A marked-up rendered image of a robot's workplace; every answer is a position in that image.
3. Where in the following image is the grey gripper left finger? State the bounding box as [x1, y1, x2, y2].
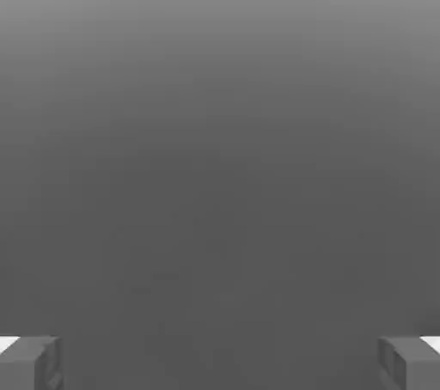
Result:
[0, 335, 64, 390]

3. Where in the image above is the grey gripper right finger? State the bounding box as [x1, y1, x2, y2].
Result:
[376, 335, 440, 390]

